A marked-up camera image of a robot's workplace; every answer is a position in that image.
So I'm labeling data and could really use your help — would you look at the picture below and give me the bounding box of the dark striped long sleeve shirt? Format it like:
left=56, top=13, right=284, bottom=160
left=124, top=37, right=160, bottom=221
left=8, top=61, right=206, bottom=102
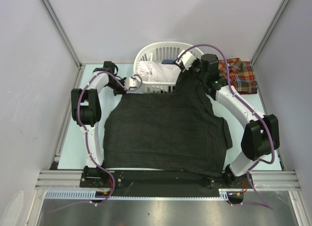
left=103, top=72, right=233, bottom=179

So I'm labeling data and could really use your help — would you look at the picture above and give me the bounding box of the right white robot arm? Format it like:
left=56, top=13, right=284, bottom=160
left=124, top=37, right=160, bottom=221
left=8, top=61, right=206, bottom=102
left=187, top=54, right=280, bottom=188

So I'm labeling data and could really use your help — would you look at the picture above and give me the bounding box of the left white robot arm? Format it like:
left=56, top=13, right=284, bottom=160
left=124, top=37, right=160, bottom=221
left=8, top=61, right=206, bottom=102
left=71, top=61, right=127, bottom=168

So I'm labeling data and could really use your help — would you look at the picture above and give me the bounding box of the blue garment in basket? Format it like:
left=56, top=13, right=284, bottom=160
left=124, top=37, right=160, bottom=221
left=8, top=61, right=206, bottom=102
left=161, top=59, right=176, bottom=65

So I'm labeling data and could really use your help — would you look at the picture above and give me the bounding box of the white shirt in basket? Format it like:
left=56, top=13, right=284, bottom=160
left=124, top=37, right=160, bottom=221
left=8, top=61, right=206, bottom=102
left=137, top=61, right=181, bottom=83

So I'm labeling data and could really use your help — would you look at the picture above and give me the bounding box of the red plaid folded shirt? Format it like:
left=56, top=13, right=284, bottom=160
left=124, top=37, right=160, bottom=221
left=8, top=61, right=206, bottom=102
left=227, top=58, right=258, bottom=94

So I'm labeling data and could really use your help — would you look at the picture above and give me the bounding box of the white plastic laundry basket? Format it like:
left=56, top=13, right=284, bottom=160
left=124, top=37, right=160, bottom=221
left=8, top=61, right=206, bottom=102
left=133, top=41, right=203, bottom=94

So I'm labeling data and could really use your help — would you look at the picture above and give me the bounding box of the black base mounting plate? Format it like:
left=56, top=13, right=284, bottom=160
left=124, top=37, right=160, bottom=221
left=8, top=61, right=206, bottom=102
left=79, top=167, right=251, bottom=197

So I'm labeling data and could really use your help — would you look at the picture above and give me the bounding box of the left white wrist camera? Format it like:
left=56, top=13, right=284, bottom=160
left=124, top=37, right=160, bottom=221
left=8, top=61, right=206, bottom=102
left=125, top=77, right=139, bottom=91

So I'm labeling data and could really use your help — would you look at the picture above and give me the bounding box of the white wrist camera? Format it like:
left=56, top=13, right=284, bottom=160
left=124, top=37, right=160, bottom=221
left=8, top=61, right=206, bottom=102
left=175, top=50, right=196, bottom=72
left=125, top=77, right=139, bottom=91

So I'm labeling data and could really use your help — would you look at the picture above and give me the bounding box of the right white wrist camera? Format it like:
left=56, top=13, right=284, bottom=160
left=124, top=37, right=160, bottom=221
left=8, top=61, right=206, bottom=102
left=175, top=50, right=196, bottom=72

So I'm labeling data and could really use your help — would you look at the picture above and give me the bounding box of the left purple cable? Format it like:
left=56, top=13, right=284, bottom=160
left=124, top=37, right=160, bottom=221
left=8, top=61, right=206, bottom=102
left=77, top=71, right=143, bottom=207

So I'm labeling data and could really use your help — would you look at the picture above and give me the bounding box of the purple cable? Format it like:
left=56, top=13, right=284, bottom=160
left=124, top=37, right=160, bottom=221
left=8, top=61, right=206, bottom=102
left=179, top=43, right=276, bottom=209
left=77, top=71, right=143, bottom=207

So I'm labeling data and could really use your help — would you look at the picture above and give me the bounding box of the white slotted cable duct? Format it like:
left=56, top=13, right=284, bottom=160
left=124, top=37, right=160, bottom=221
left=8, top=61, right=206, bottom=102
left=44, top=190, right=228, bottom=201

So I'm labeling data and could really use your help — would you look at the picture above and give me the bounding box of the right aluminium corner post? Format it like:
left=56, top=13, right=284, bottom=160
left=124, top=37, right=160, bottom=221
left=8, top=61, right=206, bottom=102
left=251, top=0, right=291, bottom=65

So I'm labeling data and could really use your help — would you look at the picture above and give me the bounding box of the aluminium corner post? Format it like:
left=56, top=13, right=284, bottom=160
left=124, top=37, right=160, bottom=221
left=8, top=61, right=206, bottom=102
left=39, top=0, right=82, bottom=69
left=251, top=0, right=291, bottom=65

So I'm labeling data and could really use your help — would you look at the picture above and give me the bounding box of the left aluminium corner post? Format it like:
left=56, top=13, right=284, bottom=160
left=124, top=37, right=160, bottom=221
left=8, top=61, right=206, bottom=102
left=39, top=0, right=82, bottom=69

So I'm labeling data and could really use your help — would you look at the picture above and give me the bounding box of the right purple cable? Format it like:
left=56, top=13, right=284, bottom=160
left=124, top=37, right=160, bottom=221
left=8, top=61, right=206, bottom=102
left=179, top=43, right=276, bottom=209

